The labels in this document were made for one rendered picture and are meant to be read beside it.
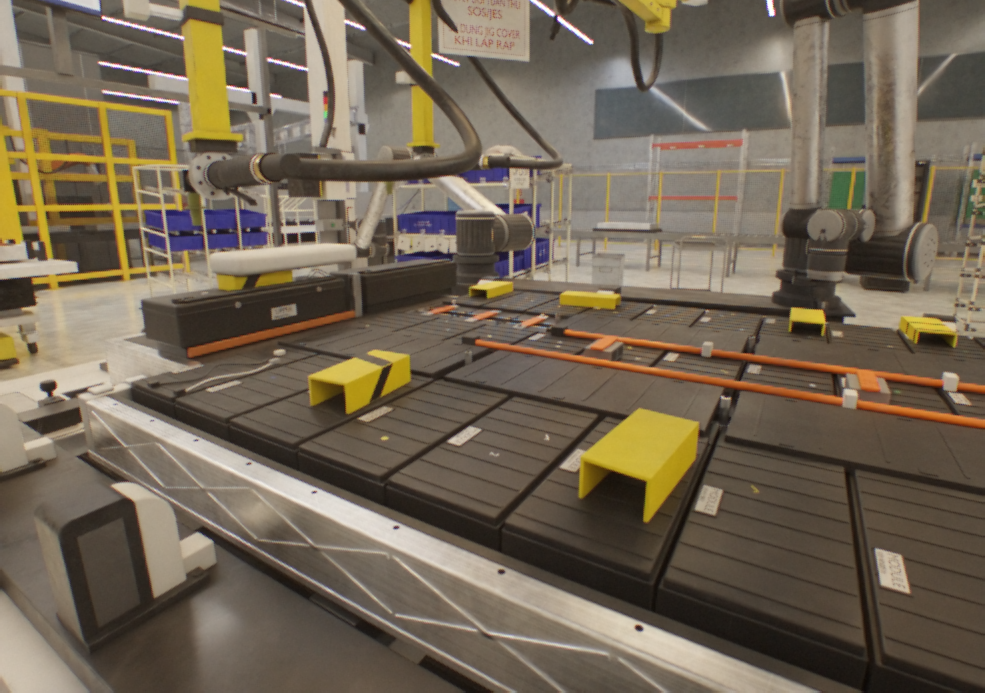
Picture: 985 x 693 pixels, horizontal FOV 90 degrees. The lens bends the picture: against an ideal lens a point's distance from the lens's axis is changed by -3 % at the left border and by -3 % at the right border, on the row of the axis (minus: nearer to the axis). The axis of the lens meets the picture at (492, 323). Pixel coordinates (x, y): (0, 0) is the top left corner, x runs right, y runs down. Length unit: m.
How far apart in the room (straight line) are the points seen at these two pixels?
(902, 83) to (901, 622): 1.75
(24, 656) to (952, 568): 0.87
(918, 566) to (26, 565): 0.92
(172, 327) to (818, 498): 1.08
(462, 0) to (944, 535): 1.83
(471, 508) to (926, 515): 0.43
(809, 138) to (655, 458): 1.69
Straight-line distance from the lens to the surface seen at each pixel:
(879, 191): 2.13
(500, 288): 1.64
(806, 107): 2.09
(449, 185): 3.10
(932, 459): 0.76
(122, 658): 0.65
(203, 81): 1.06
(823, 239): 1.92
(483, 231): 2.57
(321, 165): 0.75
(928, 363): 1.20
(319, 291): 1.32
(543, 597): 0.45
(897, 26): 2.03
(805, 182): 2.10
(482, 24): 1.98
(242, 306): 1.21
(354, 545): 0.54
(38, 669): 0.75
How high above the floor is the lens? 1.29
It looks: 13 degrees down
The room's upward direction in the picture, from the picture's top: straight up
